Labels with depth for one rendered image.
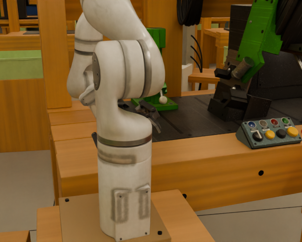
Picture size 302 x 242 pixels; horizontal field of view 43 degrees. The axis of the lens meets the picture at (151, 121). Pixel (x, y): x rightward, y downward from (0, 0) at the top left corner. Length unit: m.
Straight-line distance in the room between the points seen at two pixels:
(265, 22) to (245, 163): 0.45
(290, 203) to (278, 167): 1.58
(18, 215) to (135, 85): 2.01
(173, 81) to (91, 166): 0.71
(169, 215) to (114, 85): 0.35
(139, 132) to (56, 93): 0.86
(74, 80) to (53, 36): 0.44
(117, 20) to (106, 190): 0.29
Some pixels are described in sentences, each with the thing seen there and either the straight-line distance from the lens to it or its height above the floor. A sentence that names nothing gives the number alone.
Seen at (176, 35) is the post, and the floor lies 1.13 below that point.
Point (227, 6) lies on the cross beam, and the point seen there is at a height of 1.23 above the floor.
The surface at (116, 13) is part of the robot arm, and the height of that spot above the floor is 1.25.
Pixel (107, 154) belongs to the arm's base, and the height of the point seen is 1.04.
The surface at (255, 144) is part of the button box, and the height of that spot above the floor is 0.91.
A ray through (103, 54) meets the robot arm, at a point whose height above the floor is 1.20.
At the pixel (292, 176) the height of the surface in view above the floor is 0.81.
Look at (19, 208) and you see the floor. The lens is 2.59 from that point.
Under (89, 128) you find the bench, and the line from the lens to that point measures 1.21.
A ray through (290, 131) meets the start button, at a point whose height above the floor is 0.94.
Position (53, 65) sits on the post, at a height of 1.04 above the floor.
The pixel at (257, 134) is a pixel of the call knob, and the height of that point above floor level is 0.94.
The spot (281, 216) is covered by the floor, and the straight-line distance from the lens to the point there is 2.51.
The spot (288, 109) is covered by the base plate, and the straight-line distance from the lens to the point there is 1.41.
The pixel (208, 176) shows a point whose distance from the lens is 0.98.
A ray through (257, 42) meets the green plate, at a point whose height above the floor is 1.14.
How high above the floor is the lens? 1.29
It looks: 19 degrees down
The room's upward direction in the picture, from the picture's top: straight up
